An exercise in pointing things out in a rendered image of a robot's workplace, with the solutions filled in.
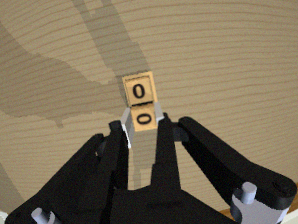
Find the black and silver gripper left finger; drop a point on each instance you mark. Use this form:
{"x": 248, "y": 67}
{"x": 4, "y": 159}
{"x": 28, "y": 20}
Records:
{"x": 62, "y": 195}

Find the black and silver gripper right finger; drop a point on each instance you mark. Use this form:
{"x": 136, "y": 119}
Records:
{"x": 257, "y": 195}

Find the tan wooden calendar cube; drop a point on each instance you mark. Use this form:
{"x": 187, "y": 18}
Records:
{"x": 138, "y": 90}
{"x": 143, "y": 116}

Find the tan wooden tray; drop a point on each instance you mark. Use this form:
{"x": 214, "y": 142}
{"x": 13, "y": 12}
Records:
{"x": 149, "y": 74}

